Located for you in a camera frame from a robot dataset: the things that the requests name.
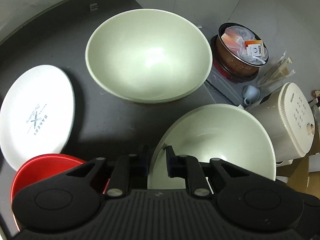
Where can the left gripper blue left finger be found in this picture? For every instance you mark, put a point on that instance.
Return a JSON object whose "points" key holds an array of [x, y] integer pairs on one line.
{"points": [[130, 173]]}

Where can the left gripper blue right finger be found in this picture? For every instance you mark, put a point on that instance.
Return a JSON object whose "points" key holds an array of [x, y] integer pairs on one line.
{"points": [[188, 168]]}

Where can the red and black bowl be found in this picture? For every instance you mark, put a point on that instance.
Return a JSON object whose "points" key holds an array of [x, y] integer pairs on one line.
{"points": [[50, 194]]}

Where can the small white plate cross logo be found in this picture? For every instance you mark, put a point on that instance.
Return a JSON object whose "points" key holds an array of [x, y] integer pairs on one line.
{"points": [[37, 115]]}

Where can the cream bowl patterned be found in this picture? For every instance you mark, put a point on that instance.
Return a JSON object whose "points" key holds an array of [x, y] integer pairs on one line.
{"points": [[148, 56]]}

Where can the small blue cup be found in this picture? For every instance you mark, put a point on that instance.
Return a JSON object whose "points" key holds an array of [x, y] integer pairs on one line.
{"points": [[250, 94]]}

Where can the cream electric kettle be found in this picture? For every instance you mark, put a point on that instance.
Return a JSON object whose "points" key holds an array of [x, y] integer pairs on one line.
{"points": [[288, 120]]}

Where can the brown pot with trash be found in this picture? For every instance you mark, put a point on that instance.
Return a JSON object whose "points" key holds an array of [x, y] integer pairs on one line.
{"points": [[238, 52]]}

